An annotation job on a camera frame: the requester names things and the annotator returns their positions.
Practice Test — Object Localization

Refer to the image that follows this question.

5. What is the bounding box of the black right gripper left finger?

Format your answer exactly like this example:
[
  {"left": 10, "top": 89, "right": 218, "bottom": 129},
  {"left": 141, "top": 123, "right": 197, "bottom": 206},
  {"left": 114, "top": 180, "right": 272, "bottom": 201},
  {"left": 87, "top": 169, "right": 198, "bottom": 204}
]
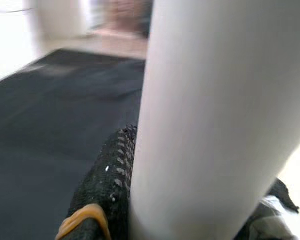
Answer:
[{"left": 55, "top": 123, "right": 139, "bottom": 240}]

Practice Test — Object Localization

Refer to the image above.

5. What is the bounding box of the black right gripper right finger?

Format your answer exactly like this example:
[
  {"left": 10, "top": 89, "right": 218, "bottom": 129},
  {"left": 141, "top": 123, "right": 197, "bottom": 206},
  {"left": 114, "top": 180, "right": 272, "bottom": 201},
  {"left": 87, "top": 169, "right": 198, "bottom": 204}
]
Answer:
[{"left": 236, "top": 178, "right": 300, "bottom": 240}]

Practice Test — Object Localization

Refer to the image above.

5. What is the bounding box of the white plastic table leg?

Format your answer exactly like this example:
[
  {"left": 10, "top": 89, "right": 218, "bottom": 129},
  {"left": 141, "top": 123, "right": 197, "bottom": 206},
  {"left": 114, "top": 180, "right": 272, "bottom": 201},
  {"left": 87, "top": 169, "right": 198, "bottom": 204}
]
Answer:
[{"left": 126, "top": 0, "right": 300, "bottom": 240}]

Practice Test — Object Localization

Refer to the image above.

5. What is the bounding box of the yellow rubber band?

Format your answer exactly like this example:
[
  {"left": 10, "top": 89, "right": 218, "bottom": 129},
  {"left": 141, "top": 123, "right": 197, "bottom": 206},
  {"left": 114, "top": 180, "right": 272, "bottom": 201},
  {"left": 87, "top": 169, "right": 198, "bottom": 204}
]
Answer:
[{"left": 55, "top": 203, "right": 113, "bottom": 240}]

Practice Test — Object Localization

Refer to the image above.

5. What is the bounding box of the black table cloth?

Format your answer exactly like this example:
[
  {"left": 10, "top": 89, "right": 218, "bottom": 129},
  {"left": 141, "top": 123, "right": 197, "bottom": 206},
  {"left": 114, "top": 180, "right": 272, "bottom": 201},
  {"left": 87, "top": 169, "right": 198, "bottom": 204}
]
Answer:
[{"left": 0, "top": 48, "right": 148, "bottom": 240}]

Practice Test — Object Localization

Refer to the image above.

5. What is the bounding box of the beige patterned cloth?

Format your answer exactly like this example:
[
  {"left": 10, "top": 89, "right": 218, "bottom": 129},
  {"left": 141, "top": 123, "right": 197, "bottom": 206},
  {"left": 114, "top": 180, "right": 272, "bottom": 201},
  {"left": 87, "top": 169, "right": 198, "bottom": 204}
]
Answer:
[{"left": 85, "top": 26, "right": 151, "bottom": 60}]

